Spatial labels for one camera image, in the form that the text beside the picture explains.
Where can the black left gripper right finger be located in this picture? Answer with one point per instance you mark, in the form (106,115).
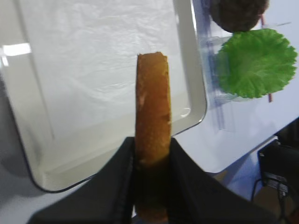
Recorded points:
(194,197)

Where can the white rectangular tray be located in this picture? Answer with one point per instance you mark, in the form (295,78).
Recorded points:
(69,70)

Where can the black box under table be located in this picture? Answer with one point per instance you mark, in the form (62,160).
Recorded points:
(279,159)

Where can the bread slice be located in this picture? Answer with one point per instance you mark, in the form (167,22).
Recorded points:
(152,136)

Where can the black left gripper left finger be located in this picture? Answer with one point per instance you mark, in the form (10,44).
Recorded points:
(107,198)

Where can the green lettuce leaf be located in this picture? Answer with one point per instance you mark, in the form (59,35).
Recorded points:
(255,63)

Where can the brown meat patty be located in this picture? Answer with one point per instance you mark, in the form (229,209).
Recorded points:
(237,15)

